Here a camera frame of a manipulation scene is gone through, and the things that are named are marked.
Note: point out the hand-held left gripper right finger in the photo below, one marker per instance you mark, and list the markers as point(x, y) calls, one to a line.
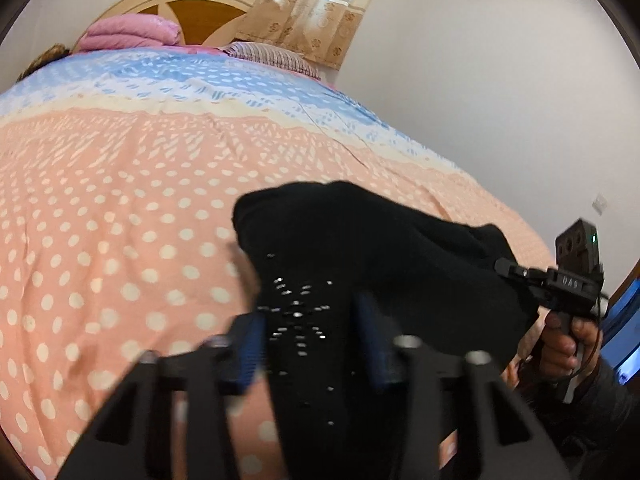
point(381, 360)

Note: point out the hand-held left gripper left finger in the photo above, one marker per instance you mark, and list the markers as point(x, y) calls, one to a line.
point(245, 355)

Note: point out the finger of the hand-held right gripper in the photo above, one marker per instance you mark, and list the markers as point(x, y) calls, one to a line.
point(517, 272)

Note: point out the black pants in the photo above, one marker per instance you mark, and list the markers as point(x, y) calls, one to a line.
point(360, 260)

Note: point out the person's right forearm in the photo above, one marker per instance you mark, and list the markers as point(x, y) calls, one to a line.
point(595, 420)

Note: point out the person's right hand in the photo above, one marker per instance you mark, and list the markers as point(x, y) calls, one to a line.
point(567, 350)

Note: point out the blue panel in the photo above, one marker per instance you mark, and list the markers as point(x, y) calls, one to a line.
point(625, 330)

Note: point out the pink polka dot bedspread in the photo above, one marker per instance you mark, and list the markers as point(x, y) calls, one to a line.
point(125, 185)

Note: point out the striped pillow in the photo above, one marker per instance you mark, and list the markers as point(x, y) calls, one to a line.
point(270, 57)

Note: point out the beige floral curtain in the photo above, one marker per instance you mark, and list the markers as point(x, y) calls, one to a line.
point(310, 5)

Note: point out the folded pink quilt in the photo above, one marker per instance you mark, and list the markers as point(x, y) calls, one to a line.
point(130, 32)

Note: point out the brown fuzzy object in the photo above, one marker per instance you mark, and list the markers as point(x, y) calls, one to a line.
point(45, 62)

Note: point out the cream wooden headboard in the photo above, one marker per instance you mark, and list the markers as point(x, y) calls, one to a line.
point(185, 5)

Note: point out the white wall socket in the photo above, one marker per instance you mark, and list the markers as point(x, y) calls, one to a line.
point(600, 203)

